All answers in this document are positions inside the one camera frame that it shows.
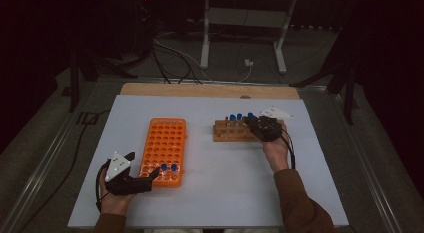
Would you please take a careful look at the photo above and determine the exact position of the right hand-held gripper black cable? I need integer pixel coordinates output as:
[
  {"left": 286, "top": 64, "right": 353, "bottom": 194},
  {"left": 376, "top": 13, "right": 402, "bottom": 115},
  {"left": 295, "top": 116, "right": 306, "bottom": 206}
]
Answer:
[{"left": 279, "top": 127, "right": 297, "bottom": 171}]

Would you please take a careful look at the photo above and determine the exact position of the long black floor cable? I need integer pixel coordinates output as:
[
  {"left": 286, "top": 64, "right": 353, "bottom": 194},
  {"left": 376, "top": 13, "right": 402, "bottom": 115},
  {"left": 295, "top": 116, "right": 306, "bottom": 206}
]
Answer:
[{"left": 18, "top": 109, "right": 111, "bottom": 233}]

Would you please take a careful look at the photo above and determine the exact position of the left hand-held gripper black cable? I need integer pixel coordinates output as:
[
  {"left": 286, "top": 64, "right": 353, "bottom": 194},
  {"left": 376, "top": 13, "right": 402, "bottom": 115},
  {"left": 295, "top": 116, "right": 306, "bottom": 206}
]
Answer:
[{"left": 95, "top": 158, "right": 112, "bottom": 213}]

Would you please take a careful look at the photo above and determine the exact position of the wooden test tube rack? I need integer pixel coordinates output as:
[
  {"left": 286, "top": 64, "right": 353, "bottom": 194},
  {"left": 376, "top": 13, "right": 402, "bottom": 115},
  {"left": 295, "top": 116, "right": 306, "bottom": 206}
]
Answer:
[{"left": 212, "top": 118, "right": 286, "bottom": 143}]

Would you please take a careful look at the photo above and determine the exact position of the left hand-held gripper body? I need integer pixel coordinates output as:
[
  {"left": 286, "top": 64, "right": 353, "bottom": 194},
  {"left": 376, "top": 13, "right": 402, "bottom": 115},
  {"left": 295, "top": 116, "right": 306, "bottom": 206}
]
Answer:
[{"left": 104, "top": 151, "right": 155, "bottom": 197}]

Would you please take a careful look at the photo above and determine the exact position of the black tripod stand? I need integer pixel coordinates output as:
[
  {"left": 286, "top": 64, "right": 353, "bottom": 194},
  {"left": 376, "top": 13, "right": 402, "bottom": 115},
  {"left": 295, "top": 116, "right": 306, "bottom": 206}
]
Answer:
[
  {"left": 68, "top": 49, "right": 139, "bottom": 113},
  {"left": 289, "top": 26, "right": 360, "bottom": 126}
]

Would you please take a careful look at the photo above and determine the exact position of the orange plastic test tube rack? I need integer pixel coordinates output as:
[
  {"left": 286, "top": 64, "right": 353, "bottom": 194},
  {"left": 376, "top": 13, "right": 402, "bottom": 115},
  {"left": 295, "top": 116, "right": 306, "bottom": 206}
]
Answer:
[{"left": 137, "top": 117, "right": 188, "bottom": 188}]

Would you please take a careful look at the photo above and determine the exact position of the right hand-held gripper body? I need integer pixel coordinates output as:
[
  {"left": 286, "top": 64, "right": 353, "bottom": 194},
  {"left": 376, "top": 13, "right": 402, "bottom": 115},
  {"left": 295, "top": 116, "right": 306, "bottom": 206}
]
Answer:
[{"left": 246, "top": 106, "right": 295, "bottom": 143}]

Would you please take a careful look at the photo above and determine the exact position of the white cable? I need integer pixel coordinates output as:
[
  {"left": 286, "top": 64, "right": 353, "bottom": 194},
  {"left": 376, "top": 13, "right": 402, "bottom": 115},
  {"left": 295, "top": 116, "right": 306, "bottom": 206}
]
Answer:
[{"left": 235, "top": 64, "right": 253, "bottom": 84}]

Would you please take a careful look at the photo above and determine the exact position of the bundle of black cables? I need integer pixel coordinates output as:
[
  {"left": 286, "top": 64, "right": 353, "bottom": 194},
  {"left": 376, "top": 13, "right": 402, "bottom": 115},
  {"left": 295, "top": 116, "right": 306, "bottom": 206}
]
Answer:
[{"left": 151, "top": 39, "right": 203, "bottom": 86}]

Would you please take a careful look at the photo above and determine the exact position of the grey metal stand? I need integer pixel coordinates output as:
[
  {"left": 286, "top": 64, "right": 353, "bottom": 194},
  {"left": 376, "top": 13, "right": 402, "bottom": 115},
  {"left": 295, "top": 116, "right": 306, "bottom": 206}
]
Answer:
[{"left": 199, "top": 0, "right": 298, "bottom": 75}]

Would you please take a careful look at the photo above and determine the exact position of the person's left hand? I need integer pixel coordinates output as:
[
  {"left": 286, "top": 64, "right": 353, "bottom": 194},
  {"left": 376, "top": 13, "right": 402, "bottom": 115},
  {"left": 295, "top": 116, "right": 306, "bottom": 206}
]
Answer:
[{"left": 98, "top": 177, "right": 136, "bottom": 217}]

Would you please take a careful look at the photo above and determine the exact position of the person's right hand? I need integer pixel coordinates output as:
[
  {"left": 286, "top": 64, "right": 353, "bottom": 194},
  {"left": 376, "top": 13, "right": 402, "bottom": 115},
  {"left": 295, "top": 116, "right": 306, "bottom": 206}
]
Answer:
[{"left": 261, "top": 122, "right": 290, "bottom": 174}]

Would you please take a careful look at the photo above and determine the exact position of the hand-held gripper black cable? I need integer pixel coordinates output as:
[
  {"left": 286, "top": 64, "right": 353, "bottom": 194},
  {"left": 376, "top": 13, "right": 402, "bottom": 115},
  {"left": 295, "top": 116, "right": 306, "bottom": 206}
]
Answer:
[
  {"left": 279, "top": 127, "right": 297, "bottom": 171},
  {"left": 95, "top": 158, "right": 112, "bottom": 213}
]

